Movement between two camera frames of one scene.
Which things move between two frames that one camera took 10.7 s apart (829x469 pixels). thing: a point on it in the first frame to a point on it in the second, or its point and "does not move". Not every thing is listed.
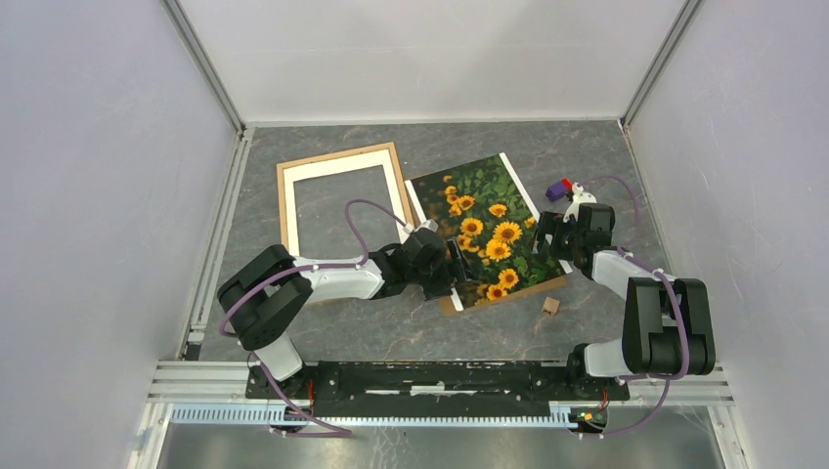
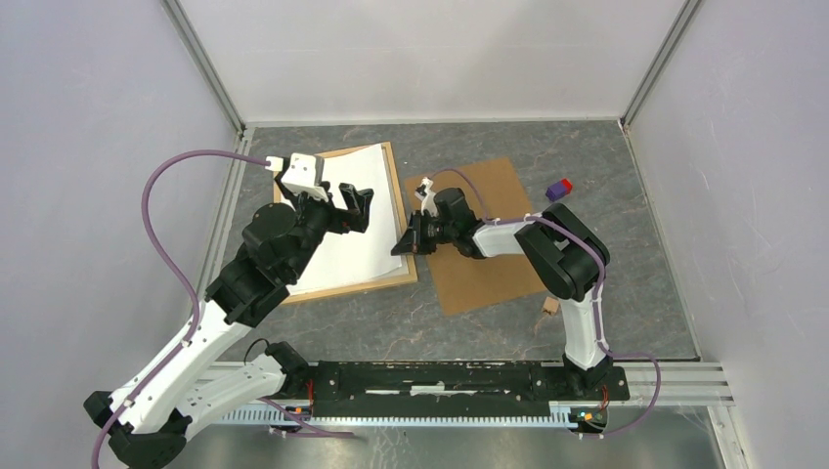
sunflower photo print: x=484 y=205 to x=337 y=258
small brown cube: x=550 y=306 does not move
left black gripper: x=462 y=273 to x=357 y=215
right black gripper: x=548 y=224 to x=413 y=242
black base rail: x=429 y=388 does not move
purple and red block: x=559 y=190 does not move
